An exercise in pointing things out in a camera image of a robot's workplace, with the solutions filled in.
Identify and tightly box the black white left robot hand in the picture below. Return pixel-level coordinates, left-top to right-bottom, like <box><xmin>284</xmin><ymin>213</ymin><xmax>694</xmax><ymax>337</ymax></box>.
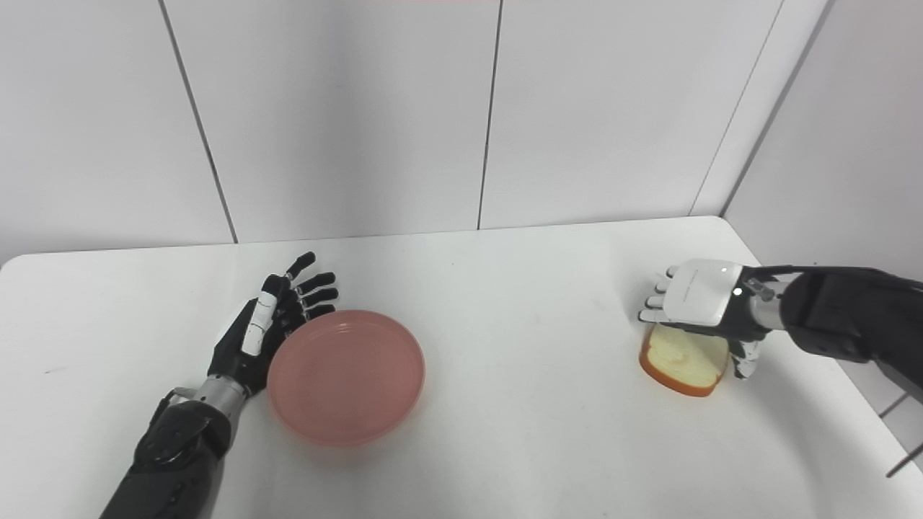
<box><xmin>208</xmin><ymin>252</ymin><xmax>340</xmax><ymax>399</ymax></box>

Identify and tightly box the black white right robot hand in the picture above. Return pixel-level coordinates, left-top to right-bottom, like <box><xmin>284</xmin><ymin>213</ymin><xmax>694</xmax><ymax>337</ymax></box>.
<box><xmin>637</xmin><ymin>259</ymin><xmax>771</xmax><ymax>380</ymax></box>

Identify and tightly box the slice of bread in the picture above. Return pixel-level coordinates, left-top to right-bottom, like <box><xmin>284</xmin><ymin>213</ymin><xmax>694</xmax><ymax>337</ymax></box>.
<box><xmin>639</xmin><ymin>323</ymin><xmax>729</xmax><ymax>398</ymax></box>

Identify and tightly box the pink round plate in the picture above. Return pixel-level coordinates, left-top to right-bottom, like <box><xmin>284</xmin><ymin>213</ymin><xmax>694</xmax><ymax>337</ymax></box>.
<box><xmin>267</xmin><ymin>310</ymin><xmax>426</xmax><ymax>448</ymax></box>

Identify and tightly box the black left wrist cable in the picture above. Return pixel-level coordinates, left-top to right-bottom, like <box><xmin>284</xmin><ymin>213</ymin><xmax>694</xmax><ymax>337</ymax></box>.
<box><xmin>148</xmin><ymin>388</ymin><xmax>197</xmax><ymax>433</ymax></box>

